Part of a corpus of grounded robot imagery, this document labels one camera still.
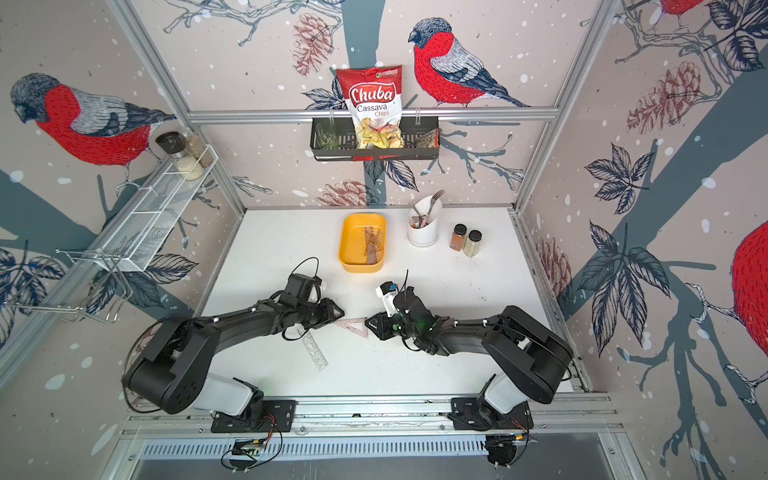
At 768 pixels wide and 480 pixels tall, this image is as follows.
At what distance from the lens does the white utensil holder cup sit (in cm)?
103

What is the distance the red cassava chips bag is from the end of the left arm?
0.45 meters

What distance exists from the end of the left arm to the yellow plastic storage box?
206mm

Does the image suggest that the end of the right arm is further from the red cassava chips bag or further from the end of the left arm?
the red cassava chips bag

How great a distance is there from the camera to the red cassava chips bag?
0.81m

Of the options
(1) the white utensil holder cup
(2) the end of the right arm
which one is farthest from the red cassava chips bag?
(2) the end of the right arm

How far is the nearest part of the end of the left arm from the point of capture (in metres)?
0.70
